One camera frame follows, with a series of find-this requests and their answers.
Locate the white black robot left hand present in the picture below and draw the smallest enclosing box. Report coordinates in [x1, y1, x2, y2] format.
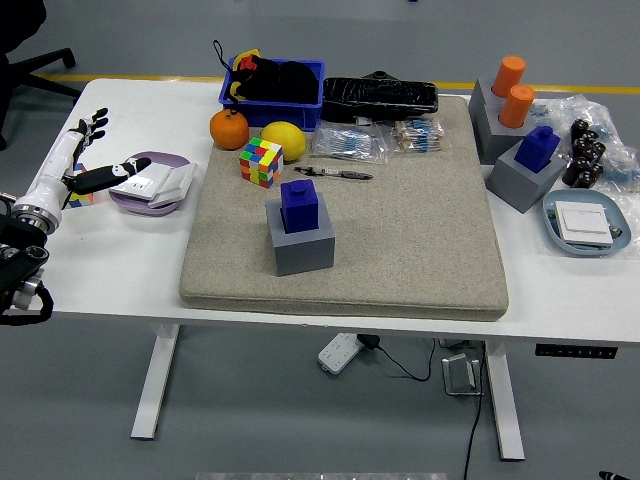
[13, 107, 153, 221]

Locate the blue square seal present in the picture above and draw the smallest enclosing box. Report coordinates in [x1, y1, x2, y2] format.
[279, 179, 320, 234]
[514, 125, 560, 175]

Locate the grey cube seal holder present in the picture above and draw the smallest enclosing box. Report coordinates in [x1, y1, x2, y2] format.
[485, 139, 569, 215]
[264, 195, 335, 277]

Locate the orange cylinder seal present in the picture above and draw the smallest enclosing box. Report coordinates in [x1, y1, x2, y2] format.
[498, 84, 537, 129]
[492, 55, 527, 99]

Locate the multicolour white-edged puzzle cube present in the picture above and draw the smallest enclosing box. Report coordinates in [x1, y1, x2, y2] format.
[67, 162, 95, 209]

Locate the black office chair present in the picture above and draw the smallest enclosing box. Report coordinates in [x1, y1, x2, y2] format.
[0, 0, 81, 151]

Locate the purple plastic tray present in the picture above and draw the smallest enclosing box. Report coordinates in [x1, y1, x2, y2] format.
[108, 151, 199, 217]

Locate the black table control panel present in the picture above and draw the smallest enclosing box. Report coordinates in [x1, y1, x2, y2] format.
[534, 343, 618, 360]

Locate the white table leg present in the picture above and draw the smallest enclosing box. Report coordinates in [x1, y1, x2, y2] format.
[482, 342, 526, 462]
[130, 323, 180, 441]

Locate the orange mandarin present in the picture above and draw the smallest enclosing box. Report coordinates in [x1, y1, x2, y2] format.
[209, 109, 250, 151]

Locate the multicolour black-edged puzzle cube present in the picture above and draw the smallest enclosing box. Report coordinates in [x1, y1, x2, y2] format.
[238, 136, 285, 189]

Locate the blue plastic bin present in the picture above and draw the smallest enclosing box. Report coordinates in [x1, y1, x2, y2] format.
[218, 56, 326, 132]

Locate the yellow lemon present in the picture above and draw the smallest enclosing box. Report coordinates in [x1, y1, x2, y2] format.
[260, 121, 307, 162]

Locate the light blue plastic tray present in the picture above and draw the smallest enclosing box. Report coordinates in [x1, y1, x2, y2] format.
[542, 188, 632, 259]

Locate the black silver pen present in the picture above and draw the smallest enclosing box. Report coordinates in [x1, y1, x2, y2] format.
[293, 166, 375, 180]

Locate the clear bag of blue resistors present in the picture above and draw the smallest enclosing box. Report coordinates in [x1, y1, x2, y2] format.
[312, 121, 390, 165]

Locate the white power strip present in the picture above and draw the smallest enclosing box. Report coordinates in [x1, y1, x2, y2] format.
[317, 332, 365, 375]

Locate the grey-brown fabric mat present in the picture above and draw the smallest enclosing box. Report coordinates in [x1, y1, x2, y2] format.
[178, 94, 510, 323]

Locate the crumpled clear plastic bag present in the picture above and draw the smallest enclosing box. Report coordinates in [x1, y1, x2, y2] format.
[529, 93, 640, 261]

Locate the clear bag of taped resistors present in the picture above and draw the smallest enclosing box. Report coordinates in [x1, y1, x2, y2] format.
[384, 118, 448, 155]

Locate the grey double-slot holder block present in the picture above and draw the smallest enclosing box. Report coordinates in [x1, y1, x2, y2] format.
[468, 77, 539, 165]

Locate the white wall socket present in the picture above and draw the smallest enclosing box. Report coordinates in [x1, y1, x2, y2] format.
[108, 157, 172, 201]

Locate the white angular switch panel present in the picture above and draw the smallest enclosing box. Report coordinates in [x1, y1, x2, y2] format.
[148, 162, 199, 210]

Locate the black floor cable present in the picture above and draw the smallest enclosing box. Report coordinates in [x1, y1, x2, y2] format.
[462, 392, 486, 480]

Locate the silver metal bracket stand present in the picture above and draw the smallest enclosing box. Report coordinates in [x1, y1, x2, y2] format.
[440, 352, 485, 398]

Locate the black cloth bag with strap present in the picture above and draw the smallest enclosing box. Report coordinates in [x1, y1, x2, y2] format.
[212, 39, 321, 109]

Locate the white flat switch plate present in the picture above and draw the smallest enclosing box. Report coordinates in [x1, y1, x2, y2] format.
[554, 200, 614, 247]

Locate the black plug with cord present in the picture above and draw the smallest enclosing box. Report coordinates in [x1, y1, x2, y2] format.
[357, 333, 437, 382]

